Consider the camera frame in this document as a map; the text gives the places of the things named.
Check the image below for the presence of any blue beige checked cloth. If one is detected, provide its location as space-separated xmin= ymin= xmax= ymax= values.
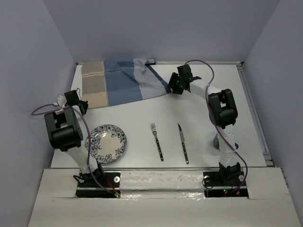
xmin=81 ymin=59 xmax=170 ymax=109

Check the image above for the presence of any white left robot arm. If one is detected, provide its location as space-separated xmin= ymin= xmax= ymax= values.
xmin=44 ymin=90 xmax=105 ymax=187

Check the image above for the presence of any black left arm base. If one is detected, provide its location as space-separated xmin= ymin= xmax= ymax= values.
xmin=73 ymin=171 xmax=121 ymax=199

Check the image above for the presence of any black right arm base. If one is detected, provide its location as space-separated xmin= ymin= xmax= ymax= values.
xmin=202 ymin=171 xmax=249 ymax=198

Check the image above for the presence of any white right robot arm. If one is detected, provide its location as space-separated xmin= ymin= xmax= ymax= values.
xmin=168 ymin=64 xmax=241 ymax=185

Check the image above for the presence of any blue floral ceramic plate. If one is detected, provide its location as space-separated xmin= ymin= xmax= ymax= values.
xmin=90 ymin=124 xmax=127 ymax=164

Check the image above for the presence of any teal mug white inside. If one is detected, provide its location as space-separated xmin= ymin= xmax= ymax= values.
xmin=213 ymin=132 xmax=239 ymax=151

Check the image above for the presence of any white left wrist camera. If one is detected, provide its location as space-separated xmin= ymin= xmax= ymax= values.
xmin=53 ymin=95 xmax=67 ymax=107

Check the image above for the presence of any steel fork patterned handle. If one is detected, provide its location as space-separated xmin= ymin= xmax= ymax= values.
xmin=151 ymin=123 xmax=164 ymax=161

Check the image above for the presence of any steel knife patterned handle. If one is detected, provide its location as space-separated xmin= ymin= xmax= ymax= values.
xmin=178 ymin=123 xmax=189 ymax=165

